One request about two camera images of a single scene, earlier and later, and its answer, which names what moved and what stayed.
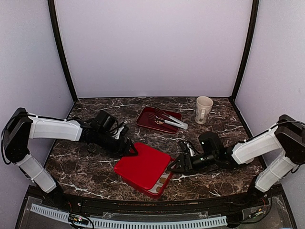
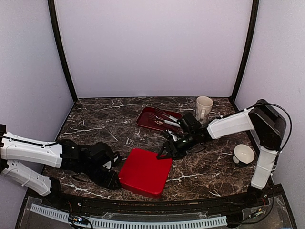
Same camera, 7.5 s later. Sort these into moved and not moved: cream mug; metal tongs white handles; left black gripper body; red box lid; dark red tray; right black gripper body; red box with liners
Moved: left black gripper body; red box lid; right black gripper body; red box with liners
Not moved: metal tongs white handles; dark red tray; cream mug
